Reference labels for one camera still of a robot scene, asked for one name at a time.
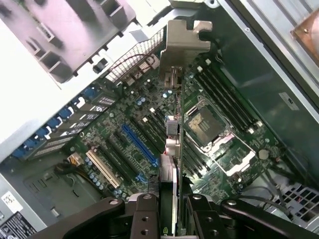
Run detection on long black expansion slot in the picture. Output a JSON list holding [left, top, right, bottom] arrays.
[[130, 116, 161, 156], [97, 144, 132, 184], [106, 136, 140, 179]]

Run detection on white PCI expansion slot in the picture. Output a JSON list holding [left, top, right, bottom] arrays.
[[85, 149, 120, 189]]

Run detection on silver socket cover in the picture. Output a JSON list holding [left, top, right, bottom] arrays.
[[213, 138, 257, 177]]

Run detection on blue expansion slot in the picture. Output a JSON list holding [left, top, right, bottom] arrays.
[[121, 123, 160, 168]]

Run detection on short black expansion slot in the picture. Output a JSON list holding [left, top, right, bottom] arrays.
[[113, 130, 128, 147]]

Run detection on silver coin cell battery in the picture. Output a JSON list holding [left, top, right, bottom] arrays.
[[257, 148, 270, 160]]

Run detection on CPU socket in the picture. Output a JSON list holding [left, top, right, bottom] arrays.
[[183, 99, 234, 153]]

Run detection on metal disk bay cage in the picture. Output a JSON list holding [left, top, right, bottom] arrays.
[[273, 181, 319, 230]]

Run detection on green motherboard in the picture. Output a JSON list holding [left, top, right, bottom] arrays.
[[63, 56, 286, 207]]

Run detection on vented metal slot cover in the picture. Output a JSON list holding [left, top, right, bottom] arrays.
[[61, 125, 84, 137], [46, 134, 75, 150], [31, 143, 64, 160]]

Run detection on silver rear port connectors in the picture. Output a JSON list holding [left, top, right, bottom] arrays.
[[121, 56, 160, 87]]

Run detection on grey metal PC case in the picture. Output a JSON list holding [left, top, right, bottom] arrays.
[[0, 0, 319, 239]]

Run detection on black case latch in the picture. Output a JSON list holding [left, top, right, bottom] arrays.
[[93, 58, 108, 74]]

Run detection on grey printed parts rack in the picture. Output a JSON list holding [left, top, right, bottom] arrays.
[[0, 0, 138, 84]]

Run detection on copper base heat sink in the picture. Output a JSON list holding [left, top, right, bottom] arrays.
[[290, 6, 319, 50]]

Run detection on yellow black power cable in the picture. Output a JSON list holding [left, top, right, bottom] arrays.
[[55, 153, 85, 180]]

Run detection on red and black wire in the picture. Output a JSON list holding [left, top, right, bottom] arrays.
[[109, 53, 160, 77]]

